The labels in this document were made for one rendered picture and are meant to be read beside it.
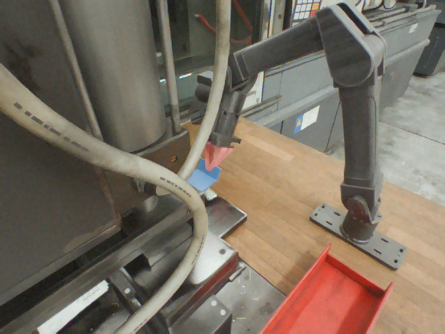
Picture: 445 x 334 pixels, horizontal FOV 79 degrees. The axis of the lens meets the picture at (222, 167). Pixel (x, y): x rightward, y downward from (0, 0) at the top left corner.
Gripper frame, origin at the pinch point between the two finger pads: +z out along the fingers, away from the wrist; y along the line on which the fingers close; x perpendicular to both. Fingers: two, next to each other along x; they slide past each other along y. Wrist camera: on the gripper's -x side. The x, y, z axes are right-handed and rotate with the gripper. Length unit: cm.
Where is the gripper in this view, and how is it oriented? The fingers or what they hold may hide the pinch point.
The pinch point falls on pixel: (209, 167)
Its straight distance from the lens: 68.0
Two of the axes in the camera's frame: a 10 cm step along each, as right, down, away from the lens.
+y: -5.7, 0.1, -8.2
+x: 7.6, 4.0, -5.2
